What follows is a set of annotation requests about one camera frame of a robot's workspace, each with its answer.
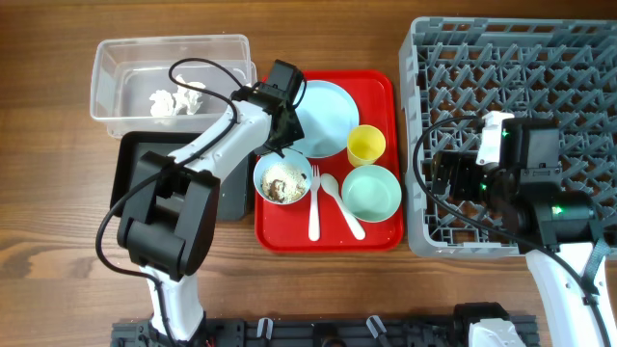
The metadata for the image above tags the light blue plate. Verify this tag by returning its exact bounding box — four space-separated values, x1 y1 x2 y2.
291 80 360 158

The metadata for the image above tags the red plastic tray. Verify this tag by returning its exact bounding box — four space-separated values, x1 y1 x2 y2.
255 69 404 254

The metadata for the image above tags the white plastic spoon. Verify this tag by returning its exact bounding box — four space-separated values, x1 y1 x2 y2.
320 173 366 240

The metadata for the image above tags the clear plastic bin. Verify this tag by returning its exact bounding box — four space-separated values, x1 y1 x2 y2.
90 34 257 138

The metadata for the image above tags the rice food waste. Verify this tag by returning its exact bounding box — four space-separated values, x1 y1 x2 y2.
261 162 308 203

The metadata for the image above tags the white plastic fork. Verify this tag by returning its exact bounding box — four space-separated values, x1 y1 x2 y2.
308 165 320 242

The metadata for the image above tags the white tissue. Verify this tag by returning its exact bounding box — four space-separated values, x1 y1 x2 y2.
149 86 202 118

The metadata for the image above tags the grey dishwasher rack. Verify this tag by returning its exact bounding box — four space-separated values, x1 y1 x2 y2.
398 16 616 244

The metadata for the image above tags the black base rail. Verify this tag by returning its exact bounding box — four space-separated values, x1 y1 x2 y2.
110 302 539 347

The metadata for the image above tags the mint green bowl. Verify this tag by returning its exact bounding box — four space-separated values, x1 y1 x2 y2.
341 165 402 223

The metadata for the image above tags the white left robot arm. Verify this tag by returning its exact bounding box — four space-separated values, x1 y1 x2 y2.
110 79 307 346

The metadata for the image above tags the yellow plastic cup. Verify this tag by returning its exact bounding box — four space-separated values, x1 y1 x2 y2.
347 124 387 167

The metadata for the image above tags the blue bowl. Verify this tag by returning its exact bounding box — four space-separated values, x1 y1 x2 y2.
253 148 312 205

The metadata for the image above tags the black waste tray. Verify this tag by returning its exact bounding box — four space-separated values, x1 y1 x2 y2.
110 131 256 222

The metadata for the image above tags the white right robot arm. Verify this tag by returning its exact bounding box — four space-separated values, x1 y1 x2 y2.
431 150 616 346

